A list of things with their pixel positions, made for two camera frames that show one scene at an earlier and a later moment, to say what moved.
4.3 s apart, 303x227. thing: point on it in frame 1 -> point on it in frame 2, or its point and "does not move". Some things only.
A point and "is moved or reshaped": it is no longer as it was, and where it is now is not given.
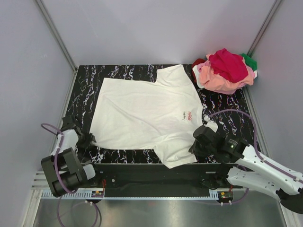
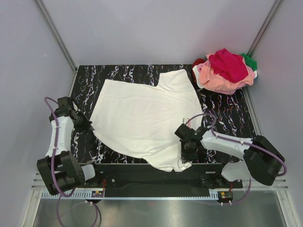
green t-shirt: (250, 62) does not move
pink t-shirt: (209, 80) does not move
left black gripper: (90, 138) -> (87, 126)
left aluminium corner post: (56, 34) does not move
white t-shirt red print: (161, 116) is moved or reshaped
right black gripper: (195, 150) -> (186, 157)
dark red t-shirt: (195, 63) does not move
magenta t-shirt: (230, 65) does not move
